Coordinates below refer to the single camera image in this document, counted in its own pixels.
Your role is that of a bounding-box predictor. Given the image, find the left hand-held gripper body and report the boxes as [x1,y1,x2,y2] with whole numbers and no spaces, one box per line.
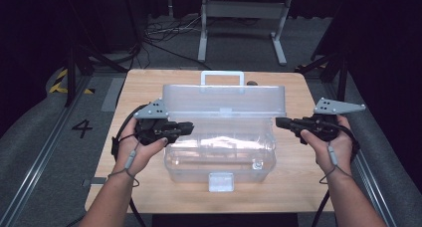
[133,99,177,145]

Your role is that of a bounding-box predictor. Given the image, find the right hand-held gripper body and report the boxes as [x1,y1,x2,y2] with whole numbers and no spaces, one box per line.
[297,98,366,145]

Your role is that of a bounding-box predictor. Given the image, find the clear plastic storage box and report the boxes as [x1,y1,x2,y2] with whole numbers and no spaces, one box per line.
[161,70,287,192]

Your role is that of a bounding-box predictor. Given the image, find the person's left hand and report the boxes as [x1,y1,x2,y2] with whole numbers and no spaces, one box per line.
[113,117,168,178]

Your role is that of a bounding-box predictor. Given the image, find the person's right hand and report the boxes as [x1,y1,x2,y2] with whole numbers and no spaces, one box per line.
[300,115,353,176]

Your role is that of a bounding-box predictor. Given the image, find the black tripod stand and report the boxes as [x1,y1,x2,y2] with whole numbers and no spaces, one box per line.
[295,37,349,104]
[63,0,128,109]

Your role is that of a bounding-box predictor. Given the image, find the grey wrist cord with toggle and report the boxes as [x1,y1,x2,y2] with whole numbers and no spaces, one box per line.
[318,145,354,185]
[107,133,140,188]

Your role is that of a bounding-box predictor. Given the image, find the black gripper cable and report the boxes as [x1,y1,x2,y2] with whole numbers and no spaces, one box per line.
[110,104,147,227]
[312,123,361,227]

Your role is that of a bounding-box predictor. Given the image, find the metal floor rail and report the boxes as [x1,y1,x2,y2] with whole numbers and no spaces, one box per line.
[0,76,91,227]
[322,81,396,227]

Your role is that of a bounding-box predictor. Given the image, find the black floor cables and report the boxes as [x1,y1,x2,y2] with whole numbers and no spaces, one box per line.
[143,14,213,71]

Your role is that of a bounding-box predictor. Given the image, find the grey metal stand frame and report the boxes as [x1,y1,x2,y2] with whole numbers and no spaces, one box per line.
[197,0,293,66]

